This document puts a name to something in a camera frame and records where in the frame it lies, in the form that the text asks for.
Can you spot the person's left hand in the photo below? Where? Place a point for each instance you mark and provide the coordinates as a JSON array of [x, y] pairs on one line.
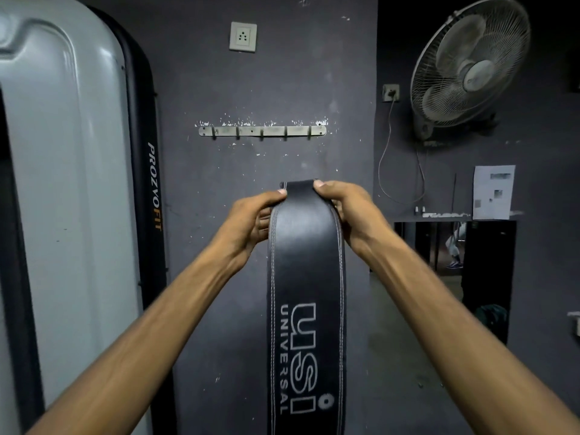
[[244, 226]]

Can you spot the fan wall socket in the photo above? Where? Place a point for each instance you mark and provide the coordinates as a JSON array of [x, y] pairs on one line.
[[390, 92]]

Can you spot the white paper notice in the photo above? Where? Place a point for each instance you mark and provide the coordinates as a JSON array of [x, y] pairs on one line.
[[494, 194]]

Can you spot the person's left forearm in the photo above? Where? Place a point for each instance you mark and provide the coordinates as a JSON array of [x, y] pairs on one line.
[[136, 348]]

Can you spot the person's right forearm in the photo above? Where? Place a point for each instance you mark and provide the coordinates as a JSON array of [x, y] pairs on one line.
[[453, 335]]

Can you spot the white tray stand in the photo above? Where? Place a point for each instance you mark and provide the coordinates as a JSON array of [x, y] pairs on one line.
[[575, 323]]

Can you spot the white wall socket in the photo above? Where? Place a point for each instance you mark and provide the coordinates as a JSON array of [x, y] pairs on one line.
[[243, 37]]

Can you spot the dark wall mirror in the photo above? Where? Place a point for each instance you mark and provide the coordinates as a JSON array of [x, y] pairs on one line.
[[489, 267]]

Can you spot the person's right hand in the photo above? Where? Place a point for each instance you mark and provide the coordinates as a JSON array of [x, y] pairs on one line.
[[362, 217]]

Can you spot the black USI belt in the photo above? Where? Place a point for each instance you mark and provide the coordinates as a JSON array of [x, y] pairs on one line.
[[308, 249]]

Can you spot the white wall fan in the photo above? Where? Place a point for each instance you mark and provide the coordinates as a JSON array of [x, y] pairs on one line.
[[471, 72]]

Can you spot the metal wall hooks rack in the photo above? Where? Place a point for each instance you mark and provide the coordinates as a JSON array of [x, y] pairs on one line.
[[253, 130]]

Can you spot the grey weight stack cover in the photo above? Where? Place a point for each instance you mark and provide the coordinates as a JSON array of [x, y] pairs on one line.
[[68, 176]]

